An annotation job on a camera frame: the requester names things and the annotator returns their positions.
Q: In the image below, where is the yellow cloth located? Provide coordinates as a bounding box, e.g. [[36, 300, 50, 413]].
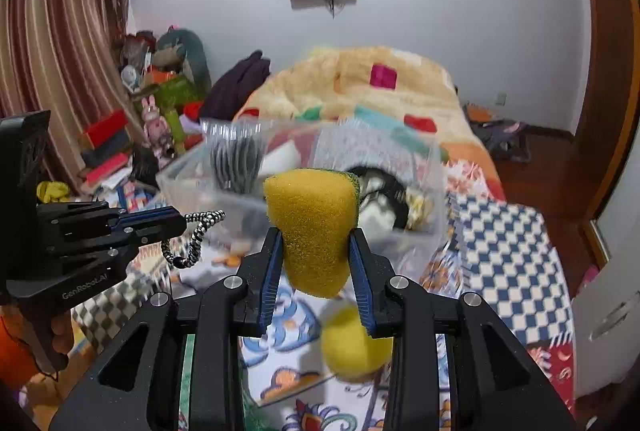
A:
[[36, 180, 72, 203]]

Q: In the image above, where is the black and white cloth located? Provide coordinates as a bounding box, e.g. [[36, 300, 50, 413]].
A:
[[349, 166, 431, 232]]

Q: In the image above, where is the colourful printed bed sheet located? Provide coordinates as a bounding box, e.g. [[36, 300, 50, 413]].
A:
[[72, 158, 577, 431]]

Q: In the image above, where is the wooden door frame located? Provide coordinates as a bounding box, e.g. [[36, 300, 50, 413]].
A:
[[572, 0, 640, 262]]

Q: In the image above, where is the dark purple garment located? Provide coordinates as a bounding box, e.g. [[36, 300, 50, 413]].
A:
[[205, 50, 272, 123]]

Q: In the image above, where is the stack of red boxes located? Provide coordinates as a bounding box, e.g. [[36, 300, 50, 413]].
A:
[[80, 108, 135, 186]]

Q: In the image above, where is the blue and white checkered cloth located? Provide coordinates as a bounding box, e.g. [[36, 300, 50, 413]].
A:
[[448, 192, 575, 348]]

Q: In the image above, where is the pink rabbit toy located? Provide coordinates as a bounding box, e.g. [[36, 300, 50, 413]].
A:
[[140, 94, 175, 158]]

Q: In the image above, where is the fluffy yellow patchwork blanket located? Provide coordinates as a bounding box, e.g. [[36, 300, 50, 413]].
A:
[[234, 44, 507, 203]]

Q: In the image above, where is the white door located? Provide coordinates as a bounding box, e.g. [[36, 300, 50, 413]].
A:
[[571, 171, 640, 414]]

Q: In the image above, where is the grey green plush toy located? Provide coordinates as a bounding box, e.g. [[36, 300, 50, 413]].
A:
[[154, 27, 212, 88]]

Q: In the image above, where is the green box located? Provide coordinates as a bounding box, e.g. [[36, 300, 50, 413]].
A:
[[150, 75, 202, 113]]

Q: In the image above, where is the clear plastic storage box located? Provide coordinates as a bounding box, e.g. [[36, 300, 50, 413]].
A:
[[156, 117, 449, 281]]

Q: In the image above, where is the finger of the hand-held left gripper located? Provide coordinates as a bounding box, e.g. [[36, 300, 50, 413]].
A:
[[47, 231, 187, 268], [36, 200, 187, 237]]

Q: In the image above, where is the yellow sponge with green pad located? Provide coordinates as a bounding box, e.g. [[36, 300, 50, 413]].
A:
[[262, 168, 361, 298]]

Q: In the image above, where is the zebra striped cloth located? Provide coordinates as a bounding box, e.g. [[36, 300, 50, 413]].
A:
[[210, 135, 267, 193]]

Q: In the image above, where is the black and white braided cord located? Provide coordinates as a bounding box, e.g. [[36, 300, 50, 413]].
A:
[[161, 209, 226, 269]]

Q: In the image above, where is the person's left hand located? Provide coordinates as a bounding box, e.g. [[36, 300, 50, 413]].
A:
[[50, 307, 77, 364]]

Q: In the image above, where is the white foam block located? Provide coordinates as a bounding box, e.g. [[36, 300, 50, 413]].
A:
[[264, 145, 302, 174]]

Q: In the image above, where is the striped brown curtain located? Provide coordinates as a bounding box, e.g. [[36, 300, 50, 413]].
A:
[[0, 0, 147, 199]]

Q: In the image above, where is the pile of dark clothes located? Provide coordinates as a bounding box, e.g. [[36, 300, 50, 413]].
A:
[[464, 102, 532, 163]]

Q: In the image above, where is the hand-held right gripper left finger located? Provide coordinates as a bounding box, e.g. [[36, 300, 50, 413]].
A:
[[47, 227, 286, 431]]

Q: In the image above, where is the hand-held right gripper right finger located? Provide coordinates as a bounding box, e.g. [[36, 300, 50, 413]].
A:
[[347, 228, 581, 431]]

